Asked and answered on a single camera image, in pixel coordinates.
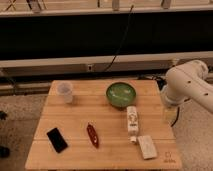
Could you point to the black smartphone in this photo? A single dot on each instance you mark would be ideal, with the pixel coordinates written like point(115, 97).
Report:
point(57, 140)

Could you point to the green bowl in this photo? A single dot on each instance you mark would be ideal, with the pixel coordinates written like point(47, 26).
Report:
point(120, 94)

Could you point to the beige sponge block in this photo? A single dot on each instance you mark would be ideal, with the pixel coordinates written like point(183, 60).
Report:
point(147, 146)

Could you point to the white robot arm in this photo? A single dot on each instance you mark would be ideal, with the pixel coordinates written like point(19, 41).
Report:
point(186, 81)

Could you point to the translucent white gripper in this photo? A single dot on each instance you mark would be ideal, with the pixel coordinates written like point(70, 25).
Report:
point(169, 115)

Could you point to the white lotion bottle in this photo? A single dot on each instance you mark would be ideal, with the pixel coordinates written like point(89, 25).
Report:
point(132, 123)

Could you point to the white wall outlet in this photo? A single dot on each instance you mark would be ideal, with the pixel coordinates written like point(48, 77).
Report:
point(89, 67)

